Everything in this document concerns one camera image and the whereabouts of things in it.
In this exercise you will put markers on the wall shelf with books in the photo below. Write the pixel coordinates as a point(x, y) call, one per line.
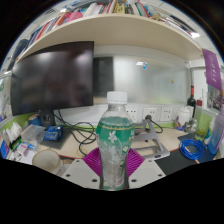
point(113, 31)

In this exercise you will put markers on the dark wine bottle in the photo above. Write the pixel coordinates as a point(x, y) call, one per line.
point(191, 101)

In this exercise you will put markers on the white wall socket strip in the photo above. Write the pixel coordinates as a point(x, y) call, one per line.
point(150, 113)

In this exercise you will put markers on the white patterned ceramic mug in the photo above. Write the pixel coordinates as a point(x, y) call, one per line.
point(46, 161)

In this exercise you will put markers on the blue snack packet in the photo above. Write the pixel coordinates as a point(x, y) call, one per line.
point(53, 133)

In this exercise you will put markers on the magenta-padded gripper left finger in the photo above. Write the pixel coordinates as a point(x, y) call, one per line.
point(80, 171)

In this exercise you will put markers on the black desk mat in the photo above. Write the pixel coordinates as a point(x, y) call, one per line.
point(176, 165)

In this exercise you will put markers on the black computer monitor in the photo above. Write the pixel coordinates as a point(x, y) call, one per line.
point(53, 80)

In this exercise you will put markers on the green-labelled clear drink bottle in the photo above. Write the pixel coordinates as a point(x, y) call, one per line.
point(115, 133)

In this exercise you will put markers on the purple hanging banner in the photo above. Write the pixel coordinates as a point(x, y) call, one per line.
point(212, 68)

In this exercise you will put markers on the white ceramic jar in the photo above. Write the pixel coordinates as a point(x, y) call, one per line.
point(183, 116)

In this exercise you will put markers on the white napkin stack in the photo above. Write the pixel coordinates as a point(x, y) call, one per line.
point(16, 130)

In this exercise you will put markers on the round blue container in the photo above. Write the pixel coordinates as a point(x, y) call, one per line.
point(35, 120)

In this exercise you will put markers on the grey metal laptop stand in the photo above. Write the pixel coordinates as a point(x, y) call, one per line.
point(150, 140)

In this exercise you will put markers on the purple translucent water bottle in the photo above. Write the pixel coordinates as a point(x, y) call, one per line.
point(216, 133)

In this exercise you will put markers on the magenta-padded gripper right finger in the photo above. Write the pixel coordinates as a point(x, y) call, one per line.
point(146, 171)

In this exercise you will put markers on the green translucent tumbler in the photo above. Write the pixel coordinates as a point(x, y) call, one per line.
point(202, 126)

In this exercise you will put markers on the clear plastic box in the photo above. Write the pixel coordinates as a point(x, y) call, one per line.
point(32, 133)

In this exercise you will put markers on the colourful photo poster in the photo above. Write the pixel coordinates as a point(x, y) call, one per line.
point(215, 98)

